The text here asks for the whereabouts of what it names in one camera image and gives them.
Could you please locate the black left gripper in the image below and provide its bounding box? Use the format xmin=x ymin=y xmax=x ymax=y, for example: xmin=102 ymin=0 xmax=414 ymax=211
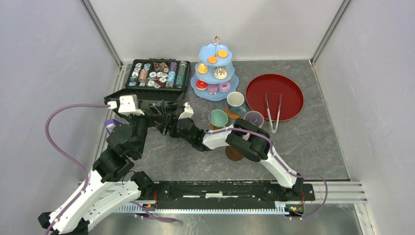
xmin=126 ymin=99 xmax=167 ymax=156

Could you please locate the mint green cup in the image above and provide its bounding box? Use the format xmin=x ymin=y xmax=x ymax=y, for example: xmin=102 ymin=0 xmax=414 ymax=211
xmin=209 ymin=109 xmax=229 ymax=130

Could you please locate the red frosted donut cake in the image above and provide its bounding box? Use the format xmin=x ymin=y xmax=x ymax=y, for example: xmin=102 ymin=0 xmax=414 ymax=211
xmin=196 ymin=79 xmax=208 ymax=91

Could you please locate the pink mousse cake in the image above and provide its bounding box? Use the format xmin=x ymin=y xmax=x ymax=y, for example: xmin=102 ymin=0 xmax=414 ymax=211
xmin=207 ymin=84 xmax=218 ymax=94

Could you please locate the light orange wooden coaster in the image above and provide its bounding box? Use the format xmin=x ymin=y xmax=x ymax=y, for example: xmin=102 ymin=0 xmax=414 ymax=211
xmin=225 ymin=107 xmax=241 ymax=119

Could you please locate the dark brown wooden coaster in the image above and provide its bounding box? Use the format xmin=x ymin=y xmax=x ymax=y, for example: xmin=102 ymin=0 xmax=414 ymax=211
xmin=225 ymin=146 xmax=244 ymax=162

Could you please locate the blue three-tier cake stand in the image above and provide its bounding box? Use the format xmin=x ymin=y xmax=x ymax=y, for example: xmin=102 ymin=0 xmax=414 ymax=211
xmin=190 ymin=36 xmax=239 ymax=101

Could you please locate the purple sprinkled donut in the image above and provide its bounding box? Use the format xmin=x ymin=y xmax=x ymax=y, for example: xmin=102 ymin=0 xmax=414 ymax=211
xmin=218 ymin=81 xmax=231 ymax=93

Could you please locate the white mug blue handle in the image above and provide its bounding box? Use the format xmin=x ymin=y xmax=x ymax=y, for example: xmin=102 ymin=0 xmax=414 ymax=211
xmin=227 ymin=92 xmax=247 ymax=116

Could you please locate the yellow mousse cake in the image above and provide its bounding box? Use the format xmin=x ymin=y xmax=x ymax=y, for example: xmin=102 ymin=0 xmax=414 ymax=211
xmin=197 ymin=63 xmax=209 ymax=74

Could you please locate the white chocolate drizzled donut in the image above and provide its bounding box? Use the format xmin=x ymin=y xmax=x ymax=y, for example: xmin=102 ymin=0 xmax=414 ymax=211
xmin=213 ymin=67 xmax=228 ymax=80

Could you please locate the rose gold marble mug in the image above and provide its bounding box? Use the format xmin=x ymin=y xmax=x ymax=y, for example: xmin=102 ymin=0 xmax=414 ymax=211
xmin=243 ymin=111 xmax=264 ymax=128

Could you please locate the round orange waffle cookie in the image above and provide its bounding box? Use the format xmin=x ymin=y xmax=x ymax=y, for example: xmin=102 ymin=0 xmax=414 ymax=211
xmin=217 ymin=49 xmax=228 ymax=59

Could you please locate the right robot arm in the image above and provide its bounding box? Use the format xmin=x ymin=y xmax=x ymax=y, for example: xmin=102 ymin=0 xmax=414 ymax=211
xmin=156 ymin=115 xmax=304 ymax=200

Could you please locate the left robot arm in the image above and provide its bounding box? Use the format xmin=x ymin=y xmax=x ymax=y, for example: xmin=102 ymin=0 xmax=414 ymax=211
xmin=38 ymin=101 xmax=169 ymax=235

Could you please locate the black poker chip case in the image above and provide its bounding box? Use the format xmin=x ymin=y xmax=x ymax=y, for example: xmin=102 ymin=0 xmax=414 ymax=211
xmin=104 ymin=59 xmax=191 ymax=111

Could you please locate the round red serving tray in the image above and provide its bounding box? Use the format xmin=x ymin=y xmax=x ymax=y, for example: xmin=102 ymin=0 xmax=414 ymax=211
xmin=245 ymin=74 xmax=304 ymax=121

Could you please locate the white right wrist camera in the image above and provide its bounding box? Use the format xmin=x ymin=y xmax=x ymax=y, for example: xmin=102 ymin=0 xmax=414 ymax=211
xmin=178 ymin=102 xmax=194 ymax=120

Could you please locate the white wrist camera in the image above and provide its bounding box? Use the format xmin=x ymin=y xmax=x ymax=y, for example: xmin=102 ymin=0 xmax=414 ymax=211
xmin=178 ymin=102 xmax=194 ymax=120
xmin=107 ymin=94 xmax=145 ymax=116

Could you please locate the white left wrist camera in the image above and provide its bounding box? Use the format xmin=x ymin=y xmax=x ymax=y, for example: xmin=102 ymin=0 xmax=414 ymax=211
xmin=107 ymin=94 xmax=145 ymax=116

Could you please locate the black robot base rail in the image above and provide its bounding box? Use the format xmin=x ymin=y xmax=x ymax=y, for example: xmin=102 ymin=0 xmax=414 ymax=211
xmin=115 ymin=180 xmax=368 ymax=219

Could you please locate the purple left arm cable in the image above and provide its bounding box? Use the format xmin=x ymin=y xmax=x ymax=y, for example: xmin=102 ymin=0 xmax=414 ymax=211
xmin=44 ymin=103 xmax=111 ymax=235

